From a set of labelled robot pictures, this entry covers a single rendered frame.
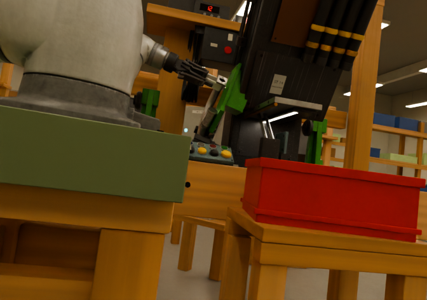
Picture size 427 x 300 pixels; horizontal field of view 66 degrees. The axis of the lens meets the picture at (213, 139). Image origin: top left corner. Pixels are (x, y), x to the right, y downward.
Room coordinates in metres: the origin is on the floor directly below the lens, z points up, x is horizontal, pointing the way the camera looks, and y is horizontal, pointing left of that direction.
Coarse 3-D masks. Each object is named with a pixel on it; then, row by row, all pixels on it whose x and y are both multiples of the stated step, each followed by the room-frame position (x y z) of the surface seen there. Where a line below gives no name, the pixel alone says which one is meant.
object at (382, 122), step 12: (384, 120) 5.82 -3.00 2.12; (396, 120) 5.92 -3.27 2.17; (408, 120) 5.90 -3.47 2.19; (384, 132) 6.30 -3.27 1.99; (396, 132) 5.77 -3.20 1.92; (408, 132) 5.82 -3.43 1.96; (420, 132) 5.93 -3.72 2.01; (420, 144) 5.92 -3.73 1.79; (372, 156) 5.80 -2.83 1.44; (384, 156) 5.98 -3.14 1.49; (396, 156) 5.87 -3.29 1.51; (408, 156) 5.91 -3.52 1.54; (420, 156) 5.93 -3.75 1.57; (420, 168) 5.88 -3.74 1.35
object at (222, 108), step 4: (220, 108) 1.12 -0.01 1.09; (224, 108) 1.14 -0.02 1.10; (220, 112) 1.12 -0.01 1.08; (216, 116) 1.14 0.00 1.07; (220, 116) 1.13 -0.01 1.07; (216, 120) 1.14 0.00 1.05; (212, 124) 1.15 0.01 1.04; (216, 124) 1.15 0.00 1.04; (212, 128) 1.16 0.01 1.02; (212, 132) 1.17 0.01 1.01
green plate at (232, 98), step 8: (240, 64) 1.15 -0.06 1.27; (232, 72) 1.22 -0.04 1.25; (240, 72) 1.17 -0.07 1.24; (232, 80) 1.15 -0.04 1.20; (232, 88) 1.16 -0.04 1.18; (224, 96) 1.17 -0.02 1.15; (232, 96) 1.16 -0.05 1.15; (240, 96) 1.17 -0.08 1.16; (224, 104) 1.15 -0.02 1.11; (232, 104) 1.16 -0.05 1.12; (240, 104) 1.17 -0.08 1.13; (232, 112) 1.24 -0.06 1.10; (240, 112) 1.19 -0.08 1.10
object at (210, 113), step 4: (208, 108) 1.14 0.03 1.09; (212, 108) 1.15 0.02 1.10; (208, 112) 1.14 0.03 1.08; (212, 112) 1.13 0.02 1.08; (216, 112) 1.14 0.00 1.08; (208, 116) 1.14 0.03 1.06; (212, 116) 1.14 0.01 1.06; (204, 120) 1.16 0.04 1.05; (208, 120) 1.15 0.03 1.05; (212, 120) 1.16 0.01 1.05; (200, 124) 1.18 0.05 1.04; (204, 124) 1.17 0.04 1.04; (208, 124) 1.16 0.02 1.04; (204, 128) 1.17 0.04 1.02; (208, 128) 1.18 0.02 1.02
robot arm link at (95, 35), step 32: (0, 0) 0.41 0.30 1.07; (32, 0) 0.41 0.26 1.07; (64, 0) 0.42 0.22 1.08; (96, 0) 0.42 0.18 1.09; (128, 0) 0.45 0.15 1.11; (0, 32) 0.43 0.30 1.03; (32, 32) 0.42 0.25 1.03; (64, 32) 0.42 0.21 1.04; (96, 32) 0.43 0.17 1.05; (128, 32) 0.46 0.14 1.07; (32, 64) 0.43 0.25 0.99; (64, 64) 0.42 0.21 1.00; (96, 64) 0.44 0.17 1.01; (128, 64) 0.47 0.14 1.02
